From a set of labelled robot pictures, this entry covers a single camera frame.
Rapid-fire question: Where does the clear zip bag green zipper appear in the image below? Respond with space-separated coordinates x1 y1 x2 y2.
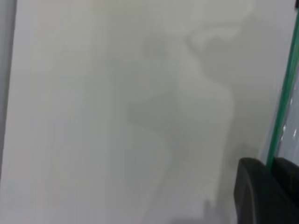
263 0 299 171

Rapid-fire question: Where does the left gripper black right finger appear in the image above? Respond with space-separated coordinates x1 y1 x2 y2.
273 157 299 224

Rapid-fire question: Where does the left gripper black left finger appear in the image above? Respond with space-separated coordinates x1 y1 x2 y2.
233 157 295 224

